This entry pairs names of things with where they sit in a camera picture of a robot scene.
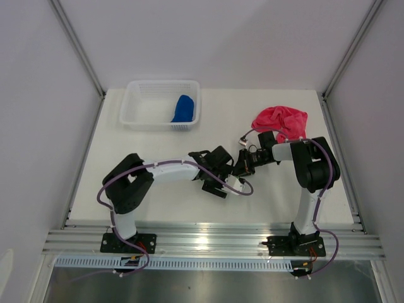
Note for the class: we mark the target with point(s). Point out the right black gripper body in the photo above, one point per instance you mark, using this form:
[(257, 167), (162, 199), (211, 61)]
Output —
[(249, 161)]

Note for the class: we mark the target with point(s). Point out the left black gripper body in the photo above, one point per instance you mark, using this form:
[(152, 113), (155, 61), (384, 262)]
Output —
[(210, 185)]

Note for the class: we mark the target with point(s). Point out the pink towel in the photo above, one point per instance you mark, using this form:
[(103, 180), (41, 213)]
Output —
[(289, 123)]

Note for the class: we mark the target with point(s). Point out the blue towel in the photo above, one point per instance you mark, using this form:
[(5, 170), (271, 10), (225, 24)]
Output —
[(184, 110)]

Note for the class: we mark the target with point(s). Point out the white plastic basket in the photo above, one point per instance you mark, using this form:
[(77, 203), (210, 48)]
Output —
[(148, 105)]

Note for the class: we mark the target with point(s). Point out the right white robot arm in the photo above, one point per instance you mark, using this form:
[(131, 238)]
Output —
[(316, 170)]

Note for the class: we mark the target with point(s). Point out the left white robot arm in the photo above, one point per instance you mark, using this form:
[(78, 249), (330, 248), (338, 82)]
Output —
[(128, 183)]

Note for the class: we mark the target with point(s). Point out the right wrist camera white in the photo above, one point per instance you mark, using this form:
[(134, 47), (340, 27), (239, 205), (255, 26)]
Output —
[(243, 142)]

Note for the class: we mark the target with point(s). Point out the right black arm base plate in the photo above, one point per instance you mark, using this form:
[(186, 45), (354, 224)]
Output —
[(292, 246)]

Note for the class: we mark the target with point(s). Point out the aluminium rail frame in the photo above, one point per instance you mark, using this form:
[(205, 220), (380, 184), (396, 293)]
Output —
[(212, 240)]

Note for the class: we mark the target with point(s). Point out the white slotted cable duct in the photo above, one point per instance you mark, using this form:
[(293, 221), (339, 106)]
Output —
[(160, 263)]

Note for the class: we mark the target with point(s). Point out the left aluminium corner post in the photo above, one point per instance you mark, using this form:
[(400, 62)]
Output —
[(74, 40)]

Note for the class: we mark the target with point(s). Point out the aluminium corner post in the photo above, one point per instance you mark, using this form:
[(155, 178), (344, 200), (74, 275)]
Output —
[(74, 40), (365, 25)]

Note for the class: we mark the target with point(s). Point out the right aluminium corner post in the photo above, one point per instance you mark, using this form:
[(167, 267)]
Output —
[(365, 25)]

